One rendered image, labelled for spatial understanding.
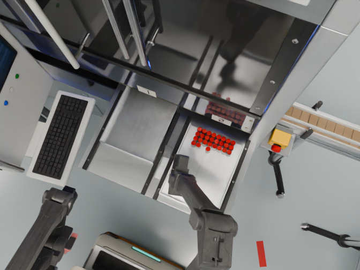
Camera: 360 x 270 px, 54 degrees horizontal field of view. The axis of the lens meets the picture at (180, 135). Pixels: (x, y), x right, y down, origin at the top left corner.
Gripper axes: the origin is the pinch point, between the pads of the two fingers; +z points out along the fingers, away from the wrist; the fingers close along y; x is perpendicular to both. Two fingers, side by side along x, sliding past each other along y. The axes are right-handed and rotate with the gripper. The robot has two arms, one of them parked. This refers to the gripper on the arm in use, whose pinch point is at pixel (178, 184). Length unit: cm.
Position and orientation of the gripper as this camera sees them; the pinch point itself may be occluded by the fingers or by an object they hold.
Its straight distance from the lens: 150.0
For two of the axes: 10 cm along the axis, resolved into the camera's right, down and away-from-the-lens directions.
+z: 0.2, 2.0, 9.8
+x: -9.9, -1.3, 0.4
